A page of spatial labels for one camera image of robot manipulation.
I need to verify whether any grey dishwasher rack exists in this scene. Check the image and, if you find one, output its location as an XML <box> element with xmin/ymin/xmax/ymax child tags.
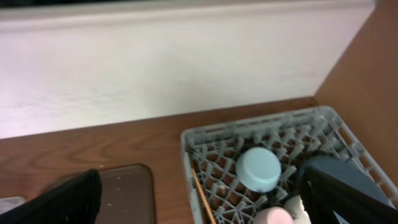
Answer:
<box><xmin>181</xmin><ymin>106</ymin><xmax>397</xmax><ymax>223</ymax></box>

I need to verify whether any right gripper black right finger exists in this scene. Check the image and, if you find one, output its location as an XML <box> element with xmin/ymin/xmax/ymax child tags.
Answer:
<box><xmin>299</xmin><ymin>167</ymin><xmax>397</xmax><ymax>224</ymax></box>

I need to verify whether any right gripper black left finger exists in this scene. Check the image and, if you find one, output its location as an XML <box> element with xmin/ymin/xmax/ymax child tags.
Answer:
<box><xmin>1</xmin><ymin>169</ymin><xmax>103</xmax><ymax>224</ymax></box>

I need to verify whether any light blue bowl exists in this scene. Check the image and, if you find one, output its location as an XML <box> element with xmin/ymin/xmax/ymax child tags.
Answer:
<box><xmin>236</xmin><ymin>147</ymin><xmax>282</xmax><ymax>193</ymax></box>

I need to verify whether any cream white cup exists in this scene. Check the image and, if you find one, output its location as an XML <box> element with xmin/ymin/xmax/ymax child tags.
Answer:
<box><xmin>283</xmin><ymin>195</ymin><xmax>311</xmax><ymax>224</ymax></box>

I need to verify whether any wooden chopstick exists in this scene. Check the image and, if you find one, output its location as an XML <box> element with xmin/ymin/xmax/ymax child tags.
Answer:
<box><xmin>191</xmin><ymin>169</ymin><xmax>217</xmax><ymax>224</ymax></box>

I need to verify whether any clear plastic bin lid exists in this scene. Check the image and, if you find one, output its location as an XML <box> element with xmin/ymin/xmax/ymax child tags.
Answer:
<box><xmin>0</xmin><ymin>196</ymin><xmax>25</xmax><ymax>214</ymax></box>

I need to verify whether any pink cup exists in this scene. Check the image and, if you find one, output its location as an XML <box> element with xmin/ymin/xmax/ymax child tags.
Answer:
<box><xmin>253</xmin><ymin>207</ymin><xmax>294</xmax><ymax>224</ymax></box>

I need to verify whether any dark blue plate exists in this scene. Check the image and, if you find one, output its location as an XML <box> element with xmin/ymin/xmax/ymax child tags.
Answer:
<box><xmin>298</xmin><ymin>156</ymin><xmax>389</xmax><ymax>205</ymax></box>

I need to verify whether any dark brown serving tray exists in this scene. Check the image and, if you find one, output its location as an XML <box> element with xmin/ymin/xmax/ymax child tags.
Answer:
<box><xmin>95</xmin><ymin>164</ymin><xmax>156</xmax><ymax>224</ymax></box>

